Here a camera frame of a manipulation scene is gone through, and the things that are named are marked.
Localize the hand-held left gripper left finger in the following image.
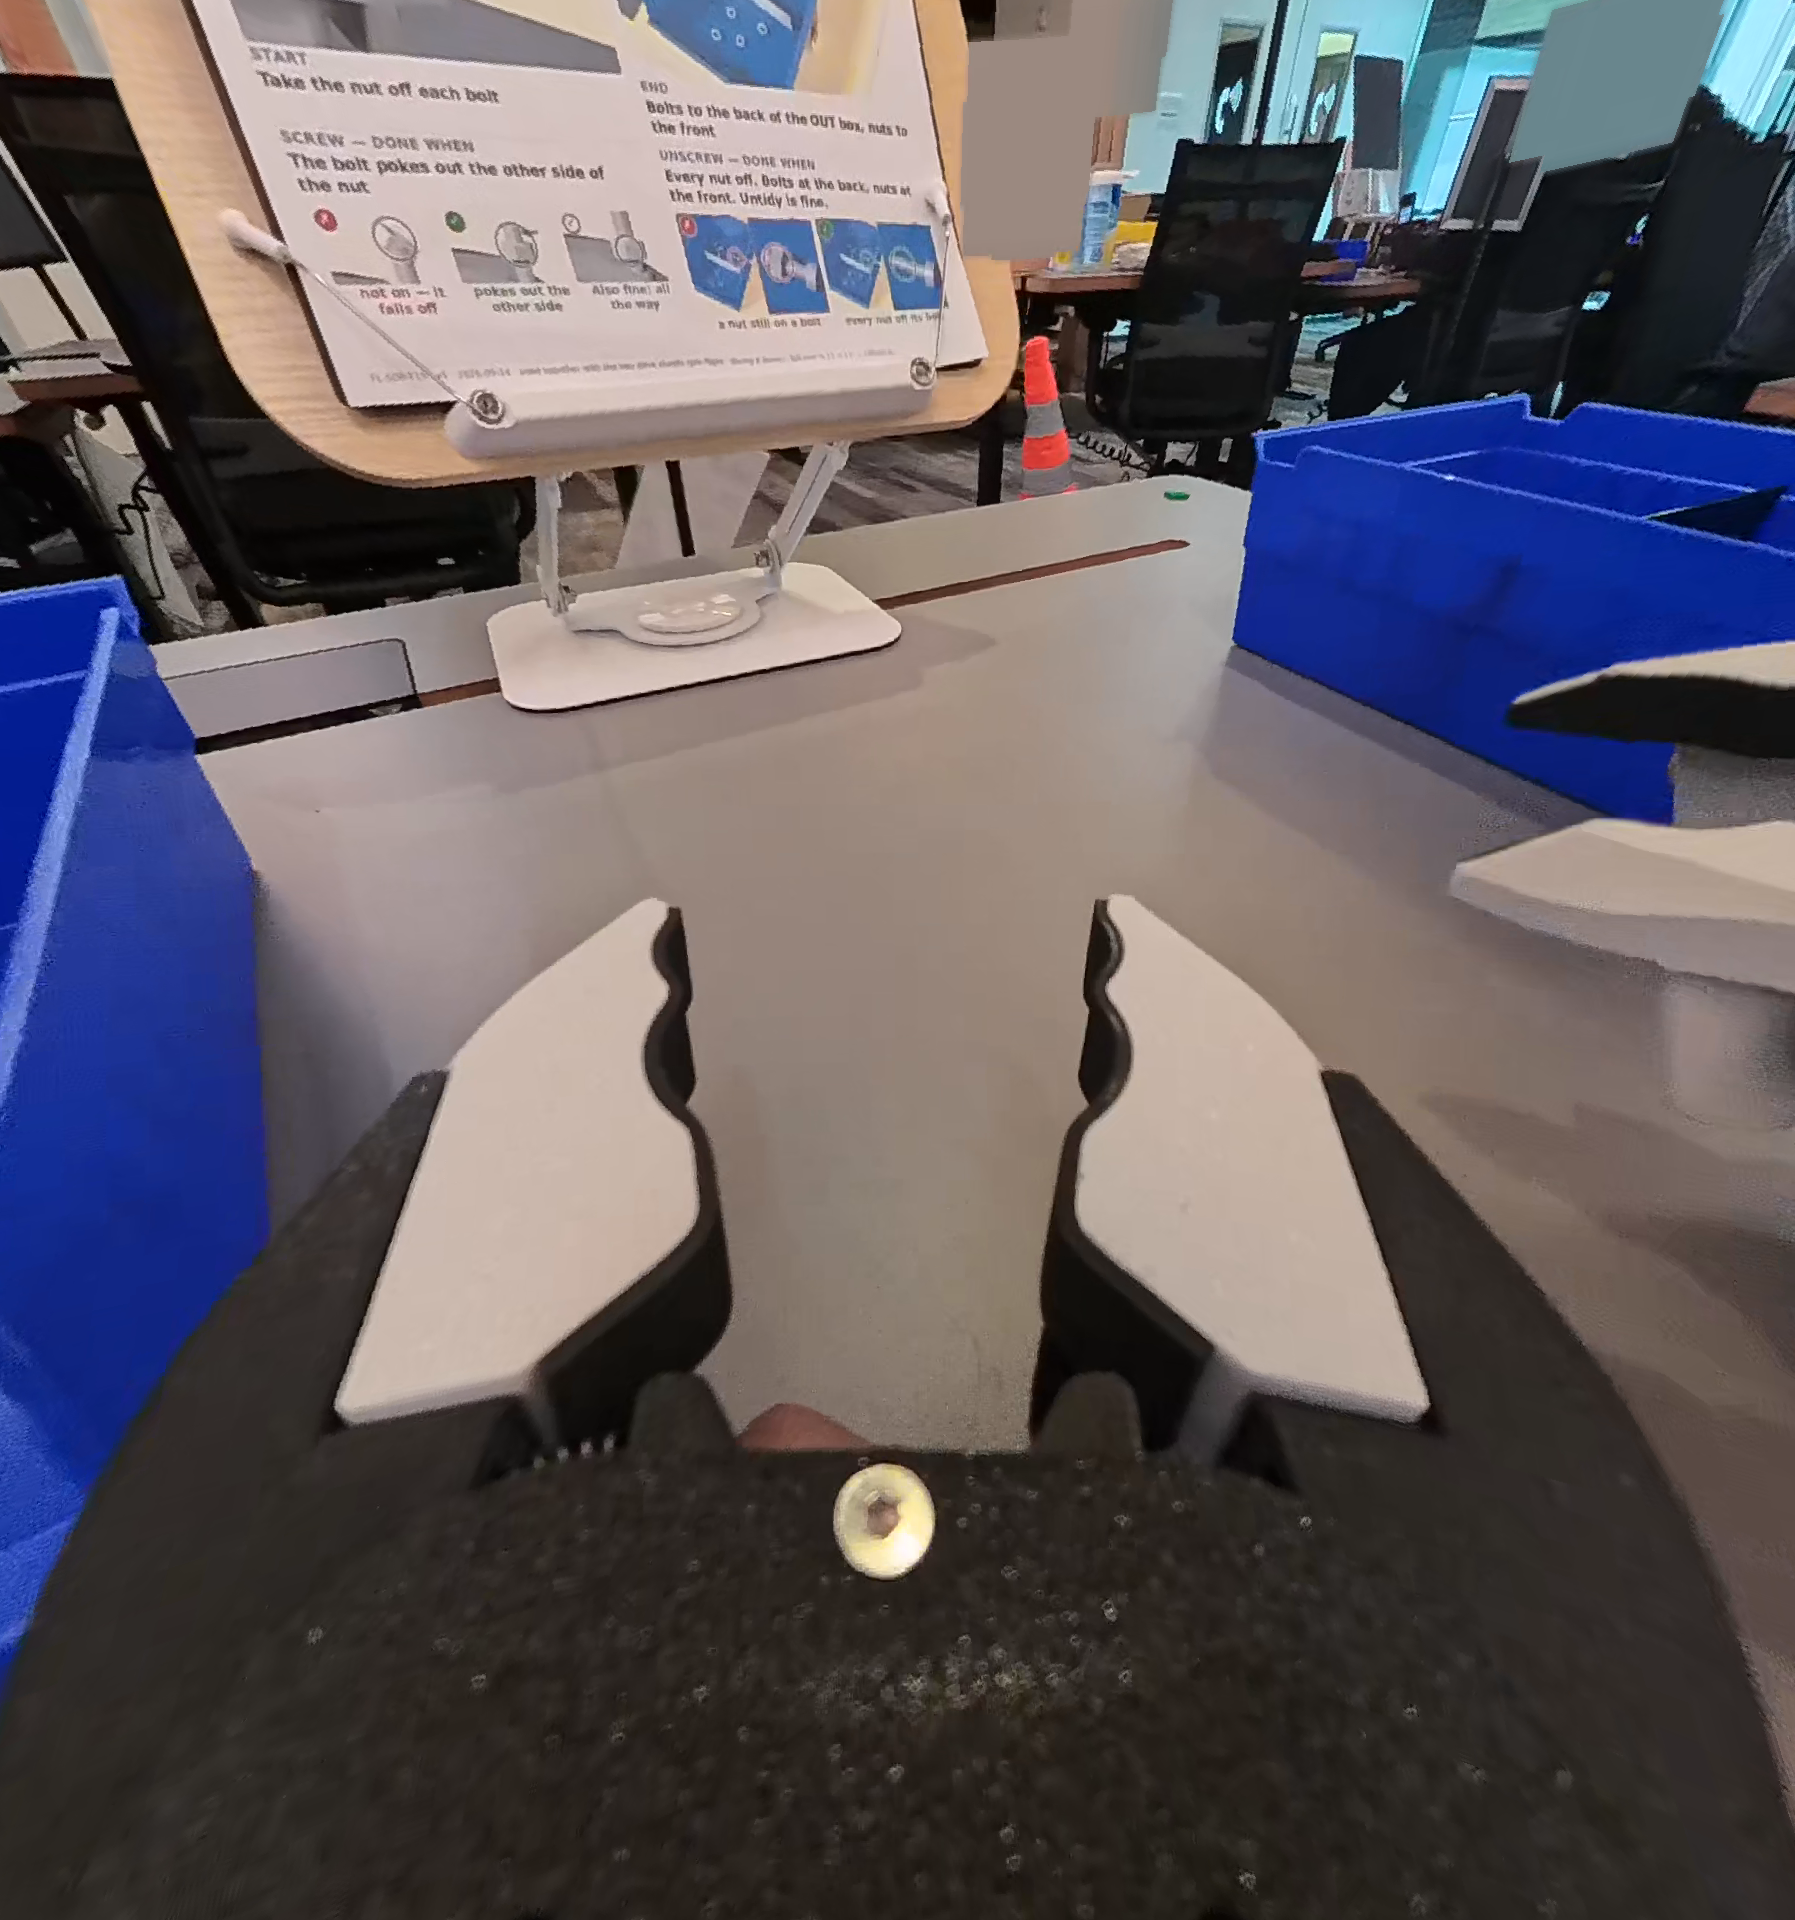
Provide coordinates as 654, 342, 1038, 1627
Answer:
335, 895, 734, 1453

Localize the blue plastic bin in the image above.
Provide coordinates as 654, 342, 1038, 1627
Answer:
1234, 392, 1795, 827
0, 576, 273, 1802

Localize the document stand with wooden board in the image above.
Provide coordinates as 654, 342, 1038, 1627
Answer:
89, 0, 1022, 713

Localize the black bin divider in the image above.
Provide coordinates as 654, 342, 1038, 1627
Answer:
1644, 484, 1788, 545

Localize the orange traffic cone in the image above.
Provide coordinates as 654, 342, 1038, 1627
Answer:
1018, 335, 1076, 501

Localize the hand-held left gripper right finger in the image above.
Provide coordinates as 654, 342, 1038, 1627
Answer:
1032, 893, 1434, 1469

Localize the printed instruction sheet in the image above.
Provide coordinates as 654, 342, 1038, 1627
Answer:
185, 0, 990, 409

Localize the black office chair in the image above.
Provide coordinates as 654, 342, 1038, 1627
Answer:
1550, 86, 1795, 421
0, 59, 532, 631
1084, 137, 1352, 470

